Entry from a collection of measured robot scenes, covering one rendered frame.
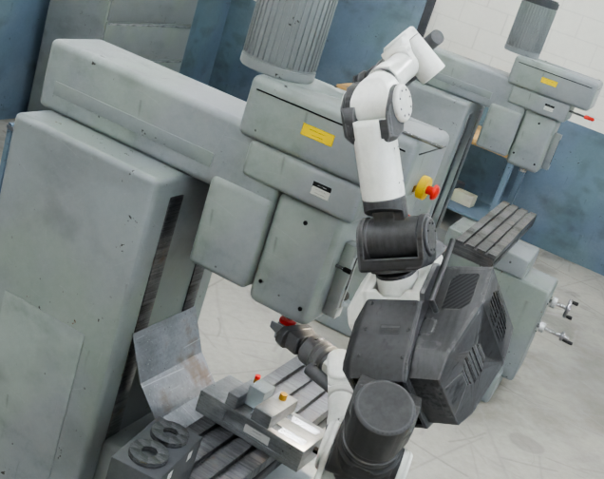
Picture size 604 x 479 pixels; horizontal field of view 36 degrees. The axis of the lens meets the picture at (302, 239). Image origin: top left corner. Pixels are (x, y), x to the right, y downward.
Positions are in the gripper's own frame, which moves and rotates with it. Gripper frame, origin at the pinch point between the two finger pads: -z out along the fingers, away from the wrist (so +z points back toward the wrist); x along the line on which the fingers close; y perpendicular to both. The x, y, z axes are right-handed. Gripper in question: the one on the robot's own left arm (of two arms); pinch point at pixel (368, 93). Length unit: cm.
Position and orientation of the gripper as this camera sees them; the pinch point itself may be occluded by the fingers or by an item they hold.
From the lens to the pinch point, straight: 232.7
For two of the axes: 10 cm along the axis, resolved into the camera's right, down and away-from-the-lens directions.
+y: 0.9, -9.5, 3.1
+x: 9.1, 2.0, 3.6
